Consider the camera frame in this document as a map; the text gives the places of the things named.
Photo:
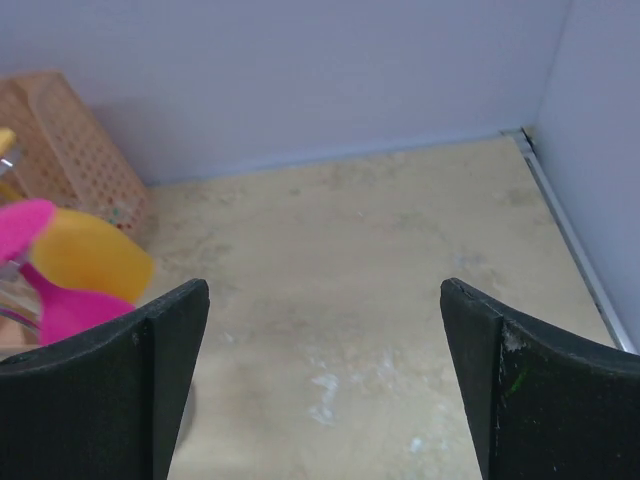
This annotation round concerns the orange plastic wine glass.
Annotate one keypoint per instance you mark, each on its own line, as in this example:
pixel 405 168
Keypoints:
pixel 73 250

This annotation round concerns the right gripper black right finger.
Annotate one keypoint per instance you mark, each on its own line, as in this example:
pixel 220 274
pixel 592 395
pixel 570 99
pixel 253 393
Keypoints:
pixel 540 402

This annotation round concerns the orange perforated desk organizer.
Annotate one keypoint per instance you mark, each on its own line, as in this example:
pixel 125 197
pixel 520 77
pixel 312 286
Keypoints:
pixel 67 155

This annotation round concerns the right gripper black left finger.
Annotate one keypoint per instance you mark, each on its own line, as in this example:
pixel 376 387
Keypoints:
pixel 106 403

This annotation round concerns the pink plastic wine glass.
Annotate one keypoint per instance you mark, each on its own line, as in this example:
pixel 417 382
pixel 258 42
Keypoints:
pixel 65 313

